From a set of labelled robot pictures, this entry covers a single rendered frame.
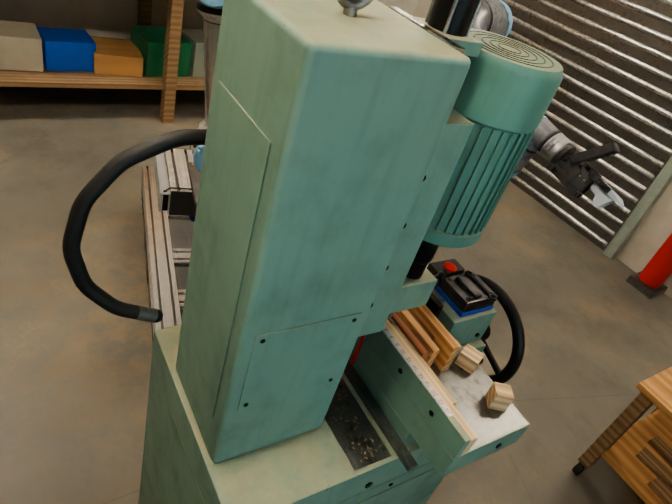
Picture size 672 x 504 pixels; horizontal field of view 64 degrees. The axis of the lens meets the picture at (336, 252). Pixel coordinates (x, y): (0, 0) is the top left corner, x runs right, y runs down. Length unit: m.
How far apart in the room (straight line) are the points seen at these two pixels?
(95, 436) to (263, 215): 1.45
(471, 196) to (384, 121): 0.29
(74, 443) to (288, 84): 1.60
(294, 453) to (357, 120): 0.65
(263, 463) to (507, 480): 1.41
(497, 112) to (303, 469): 0.68
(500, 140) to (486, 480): 1.61
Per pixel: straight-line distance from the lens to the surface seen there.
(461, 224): 0.89
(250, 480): 1.00
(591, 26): 4.19
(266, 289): 0.69
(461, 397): 1.11
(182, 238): 2.39
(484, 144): 0.83
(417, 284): 1.02
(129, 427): 2.00
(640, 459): 2.45
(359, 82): 0.57
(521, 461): 2.37
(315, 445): 1.06
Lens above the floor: 1.66
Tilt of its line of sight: 35 degrees down
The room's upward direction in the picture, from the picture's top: 18 degrees clockwise
